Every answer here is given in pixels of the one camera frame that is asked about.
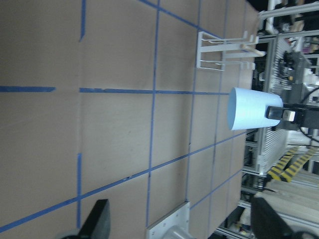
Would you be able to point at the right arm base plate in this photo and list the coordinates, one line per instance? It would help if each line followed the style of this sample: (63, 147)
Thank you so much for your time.
(169, 224)

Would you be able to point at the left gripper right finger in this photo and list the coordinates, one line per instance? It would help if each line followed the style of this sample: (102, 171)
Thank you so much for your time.
(266, 223)

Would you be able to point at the white wire cup rack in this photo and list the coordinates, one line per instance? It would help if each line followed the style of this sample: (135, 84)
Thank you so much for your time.
(216, 54)

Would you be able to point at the light blue plastic cup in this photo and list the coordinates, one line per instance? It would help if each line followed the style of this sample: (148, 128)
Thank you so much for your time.
(247, 109)

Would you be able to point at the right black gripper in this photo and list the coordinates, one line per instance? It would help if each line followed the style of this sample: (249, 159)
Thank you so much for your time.
(294, 116)

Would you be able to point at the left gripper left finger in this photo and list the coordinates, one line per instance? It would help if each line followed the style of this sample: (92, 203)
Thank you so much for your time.
(98, 223)

